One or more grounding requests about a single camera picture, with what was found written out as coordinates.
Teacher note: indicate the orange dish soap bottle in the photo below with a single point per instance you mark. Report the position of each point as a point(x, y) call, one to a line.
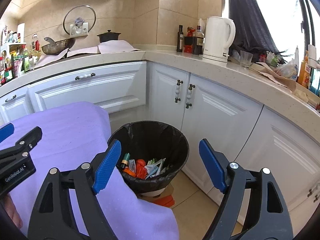
point(304, 73)

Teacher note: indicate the green yellow small bottle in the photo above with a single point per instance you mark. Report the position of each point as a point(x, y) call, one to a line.
point(125, 161)

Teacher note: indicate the black lined trash bin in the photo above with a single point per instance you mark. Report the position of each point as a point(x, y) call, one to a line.
point(149, 140)

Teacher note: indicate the paper towel roll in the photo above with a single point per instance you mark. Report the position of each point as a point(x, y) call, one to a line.
point(21, 31)

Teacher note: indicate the red plastic bag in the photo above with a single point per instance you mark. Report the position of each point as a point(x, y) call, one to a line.
point(141, 171)

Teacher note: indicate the wide drawer handle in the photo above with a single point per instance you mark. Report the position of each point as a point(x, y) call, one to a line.
point(85, 76)

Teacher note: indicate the right cabinet door handle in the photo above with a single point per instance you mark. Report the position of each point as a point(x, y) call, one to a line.
point(189, 96)

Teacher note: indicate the white stove cover cloth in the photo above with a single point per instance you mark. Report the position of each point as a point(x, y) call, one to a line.
point(112, 46)

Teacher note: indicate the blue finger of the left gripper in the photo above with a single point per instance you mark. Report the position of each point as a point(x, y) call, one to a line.
point(29, 140)
point(6, 131)

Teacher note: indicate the purple tablecloth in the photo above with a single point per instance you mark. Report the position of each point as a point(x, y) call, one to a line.
point(74, 134)

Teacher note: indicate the dark soy sauce bottle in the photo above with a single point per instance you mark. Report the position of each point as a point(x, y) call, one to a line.
point(198, 39)

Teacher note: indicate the metal wok pan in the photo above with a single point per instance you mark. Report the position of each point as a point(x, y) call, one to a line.
point(56, 47)

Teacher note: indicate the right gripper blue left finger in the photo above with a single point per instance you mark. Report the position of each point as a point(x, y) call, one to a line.
point(105, 168)

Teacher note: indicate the orange plastic bag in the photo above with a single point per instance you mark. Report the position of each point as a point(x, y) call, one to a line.
point(129, 172)

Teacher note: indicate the cabinet door handle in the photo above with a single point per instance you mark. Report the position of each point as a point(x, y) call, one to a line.
point(177, 90)
point(189, 96)

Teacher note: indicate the cooking oil bottle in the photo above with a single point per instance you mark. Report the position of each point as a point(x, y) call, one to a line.
point(35, 47)

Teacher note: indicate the left drawer handle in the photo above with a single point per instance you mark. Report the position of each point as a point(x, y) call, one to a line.
point(11, 98)

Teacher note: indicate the dark window curtain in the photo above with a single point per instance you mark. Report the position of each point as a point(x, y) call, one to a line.
point(252, 33)

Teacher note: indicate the dark oil bottle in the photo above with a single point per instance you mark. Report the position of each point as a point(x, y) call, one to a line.
point(180, 37)

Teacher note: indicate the clear drinking glass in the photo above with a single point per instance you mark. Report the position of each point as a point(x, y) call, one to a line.
point(245, 58)

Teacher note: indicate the left cabinet door handle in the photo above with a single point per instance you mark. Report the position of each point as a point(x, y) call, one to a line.
point(177, 90)

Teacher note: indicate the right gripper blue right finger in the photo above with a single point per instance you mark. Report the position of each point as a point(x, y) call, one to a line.
point(215, 164)

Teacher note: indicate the person's left hand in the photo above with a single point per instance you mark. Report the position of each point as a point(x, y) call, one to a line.
point(10, 208)

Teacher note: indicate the black casserole pot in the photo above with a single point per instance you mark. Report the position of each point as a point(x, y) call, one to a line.
point(108, 36)

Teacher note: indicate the red sauce jar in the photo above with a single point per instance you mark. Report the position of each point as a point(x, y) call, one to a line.
point(188, 40)

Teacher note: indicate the glass pot lid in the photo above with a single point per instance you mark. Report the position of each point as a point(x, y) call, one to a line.
point(79, 27)

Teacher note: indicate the white camel milk powder sachet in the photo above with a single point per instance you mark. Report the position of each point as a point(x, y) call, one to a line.
point(155, 168)

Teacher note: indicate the white spice rack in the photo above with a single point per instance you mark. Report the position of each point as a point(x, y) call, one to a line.
point(9, 50)

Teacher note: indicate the white electric kettle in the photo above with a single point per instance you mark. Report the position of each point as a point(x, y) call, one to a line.
point(219, 36)

